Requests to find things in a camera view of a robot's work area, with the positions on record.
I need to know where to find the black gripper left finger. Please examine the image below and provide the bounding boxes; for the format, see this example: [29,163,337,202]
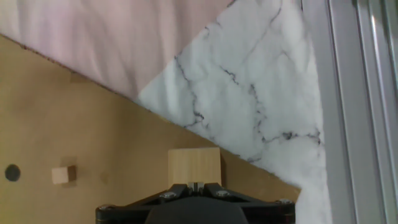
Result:
[95,182,197,224]

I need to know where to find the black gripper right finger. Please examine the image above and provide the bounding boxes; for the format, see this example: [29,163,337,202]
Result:
[196,182,297,224]

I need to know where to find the small wooden cube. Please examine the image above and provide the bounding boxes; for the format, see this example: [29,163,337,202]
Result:
[51,165,77,185]

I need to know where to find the large wooden block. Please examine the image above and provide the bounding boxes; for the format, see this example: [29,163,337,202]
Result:
[168,147,222,189]

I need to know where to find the brown fibreboard sheet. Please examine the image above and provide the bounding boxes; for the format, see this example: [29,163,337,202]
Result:
[0,34,302,224]

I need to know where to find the marble pink black cloth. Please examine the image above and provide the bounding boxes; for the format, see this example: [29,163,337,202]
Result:
[0,0,333,224]

